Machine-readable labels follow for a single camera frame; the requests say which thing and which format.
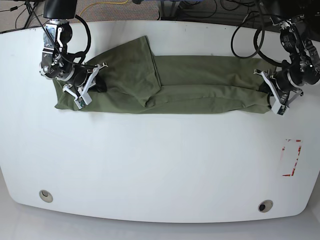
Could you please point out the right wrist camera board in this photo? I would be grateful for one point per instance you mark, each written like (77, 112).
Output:
(83, 100)

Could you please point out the red tape rectangle marking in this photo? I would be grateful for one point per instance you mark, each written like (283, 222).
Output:
(289, 157)

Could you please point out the green t-shirt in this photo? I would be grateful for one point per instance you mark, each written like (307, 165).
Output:
(140, 82)

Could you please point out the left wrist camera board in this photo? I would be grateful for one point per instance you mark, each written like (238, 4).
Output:
(279, 108)

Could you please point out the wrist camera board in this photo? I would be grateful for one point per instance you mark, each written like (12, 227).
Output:
(83, 100)
(279, 108)

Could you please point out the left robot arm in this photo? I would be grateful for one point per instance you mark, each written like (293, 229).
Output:
(297, 20)

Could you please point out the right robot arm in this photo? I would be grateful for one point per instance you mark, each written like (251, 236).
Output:
(57, 63)

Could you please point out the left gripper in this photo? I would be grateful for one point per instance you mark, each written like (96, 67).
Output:
(278, 87)

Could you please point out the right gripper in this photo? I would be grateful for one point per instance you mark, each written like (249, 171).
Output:
(84, 80)

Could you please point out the right table cable grommet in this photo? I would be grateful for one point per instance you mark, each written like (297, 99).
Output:
(265, 206)

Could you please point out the left table cable grommet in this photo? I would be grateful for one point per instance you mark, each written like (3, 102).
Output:
(46, 196)

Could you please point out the table cable grommet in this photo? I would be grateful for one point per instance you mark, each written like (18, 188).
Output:
(265, 206)
(46, 196)

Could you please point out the black tripod stand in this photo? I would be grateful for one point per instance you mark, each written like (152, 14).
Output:
(31, 6)

